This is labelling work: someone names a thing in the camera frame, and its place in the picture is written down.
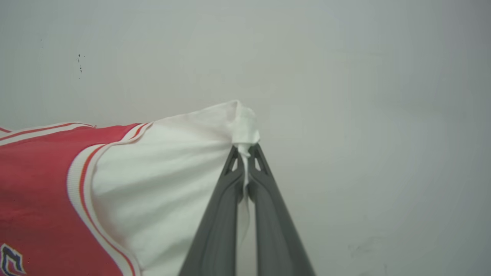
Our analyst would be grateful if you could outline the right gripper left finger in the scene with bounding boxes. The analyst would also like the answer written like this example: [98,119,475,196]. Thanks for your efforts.
[178,145,245,276]

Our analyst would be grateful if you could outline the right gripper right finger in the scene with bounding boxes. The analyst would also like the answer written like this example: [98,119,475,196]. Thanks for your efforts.
[247,144,316,276]

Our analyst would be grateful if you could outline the red and white jersey garment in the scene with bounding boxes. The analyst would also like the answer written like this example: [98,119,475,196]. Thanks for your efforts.
[0,100,260,276]

